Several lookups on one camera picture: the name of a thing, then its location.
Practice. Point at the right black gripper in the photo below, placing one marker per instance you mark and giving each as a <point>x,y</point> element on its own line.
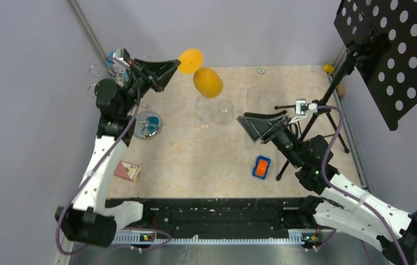
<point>257,125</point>

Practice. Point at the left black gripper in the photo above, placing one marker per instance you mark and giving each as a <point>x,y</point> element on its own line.
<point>161,72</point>

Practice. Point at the clear flute wine glass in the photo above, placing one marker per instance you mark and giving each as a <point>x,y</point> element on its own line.
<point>253,99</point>

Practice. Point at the clear ribbed short glass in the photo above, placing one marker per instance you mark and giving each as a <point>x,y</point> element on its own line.
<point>225,110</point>

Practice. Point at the yellow wine glass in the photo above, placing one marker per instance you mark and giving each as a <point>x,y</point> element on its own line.
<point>206,80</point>

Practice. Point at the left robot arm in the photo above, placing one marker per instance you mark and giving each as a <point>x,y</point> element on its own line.
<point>85,217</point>

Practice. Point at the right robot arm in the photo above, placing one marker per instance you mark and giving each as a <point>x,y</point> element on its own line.
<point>337,202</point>

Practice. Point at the chrome wine glass rack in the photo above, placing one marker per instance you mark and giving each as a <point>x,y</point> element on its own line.
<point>146,124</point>

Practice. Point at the blue wine glass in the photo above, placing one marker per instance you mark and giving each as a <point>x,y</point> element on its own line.
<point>113,60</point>

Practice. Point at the blue orange toy car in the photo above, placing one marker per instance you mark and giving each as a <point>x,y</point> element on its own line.
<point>261,167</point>

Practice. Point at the metal washer on table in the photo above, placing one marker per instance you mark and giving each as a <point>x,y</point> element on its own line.
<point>261,71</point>

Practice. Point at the yellow corner clip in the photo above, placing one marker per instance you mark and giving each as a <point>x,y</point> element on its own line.
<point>328,68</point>

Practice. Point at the pink card box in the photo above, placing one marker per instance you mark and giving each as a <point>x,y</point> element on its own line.
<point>127,171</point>

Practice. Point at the black perforated music stand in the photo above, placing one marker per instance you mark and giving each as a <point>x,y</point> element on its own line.
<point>380,38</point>

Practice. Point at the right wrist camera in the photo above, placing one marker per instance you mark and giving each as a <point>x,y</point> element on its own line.
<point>303,109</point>

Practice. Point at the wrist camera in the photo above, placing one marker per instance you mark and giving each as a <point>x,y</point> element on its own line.
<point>122,58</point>
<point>303,109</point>

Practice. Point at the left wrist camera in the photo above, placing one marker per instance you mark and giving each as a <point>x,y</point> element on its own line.
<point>122,58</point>

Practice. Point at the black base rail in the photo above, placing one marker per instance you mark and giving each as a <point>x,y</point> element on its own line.
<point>228,218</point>

